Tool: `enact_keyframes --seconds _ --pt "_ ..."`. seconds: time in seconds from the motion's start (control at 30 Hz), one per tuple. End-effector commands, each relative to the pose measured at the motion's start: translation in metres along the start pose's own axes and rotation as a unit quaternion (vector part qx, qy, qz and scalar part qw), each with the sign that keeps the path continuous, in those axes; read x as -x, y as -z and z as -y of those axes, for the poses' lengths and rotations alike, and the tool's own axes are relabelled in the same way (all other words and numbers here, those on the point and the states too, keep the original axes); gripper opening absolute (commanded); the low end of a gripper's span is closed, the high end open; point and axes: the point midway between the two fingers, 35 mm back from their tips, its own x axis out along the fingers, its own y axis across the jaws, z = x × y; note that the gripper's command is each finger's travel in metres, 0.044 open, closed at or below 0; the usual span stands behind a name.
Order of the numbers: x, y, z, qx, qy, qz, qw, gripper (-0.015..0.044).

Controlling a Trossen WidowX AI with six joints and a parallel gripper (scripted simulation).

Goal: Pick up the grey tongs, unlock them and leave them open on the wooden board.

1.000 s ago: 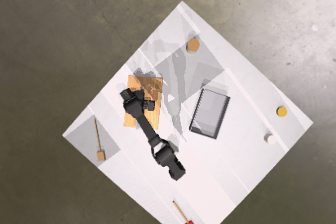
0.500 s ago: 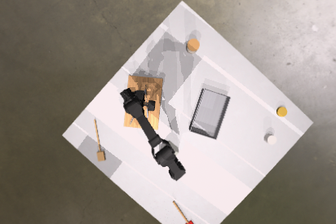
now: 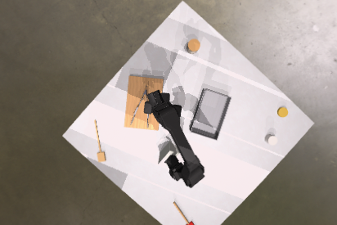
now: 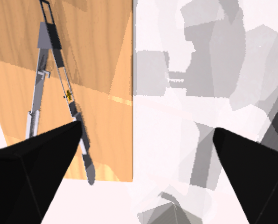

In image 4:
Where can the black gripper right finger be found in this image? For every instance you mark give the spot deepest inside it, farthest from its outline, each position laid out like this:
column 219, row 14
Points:
column 252, row 170

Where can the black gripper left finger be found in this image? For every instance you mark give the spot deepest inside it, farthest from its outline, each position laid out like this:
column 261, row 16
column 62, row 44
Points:
column 32, row 170

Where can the light wooden board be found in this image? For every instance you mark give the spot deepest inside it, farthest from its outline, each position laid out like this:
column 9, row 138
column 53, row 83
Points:
column 96, row 37

